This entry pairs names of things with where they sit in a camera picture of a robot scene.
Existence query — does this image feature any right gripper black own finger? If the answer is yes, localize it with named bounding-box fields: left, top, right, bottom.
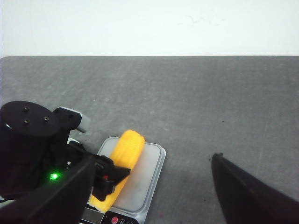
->
left=211, top=154, right=299, bottom=224

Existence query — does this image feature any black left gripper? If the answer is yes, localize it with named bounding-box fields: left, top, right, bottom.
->
left=0, top=106, right=131, bottom=224

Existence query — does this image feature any yellow corn cob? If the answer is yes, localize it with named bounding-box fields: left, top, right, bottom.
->
left=88, top=130, right=145, bottom=213

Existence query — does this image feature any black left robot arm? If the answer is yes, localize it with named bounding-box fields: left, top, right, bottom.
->
left=0, top=101, right=130, bottom=224

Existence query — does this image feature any silver digital kitchen scale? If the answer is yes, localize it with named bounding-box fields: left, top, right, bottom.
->
left=80, top=142, right=166, bottom=224

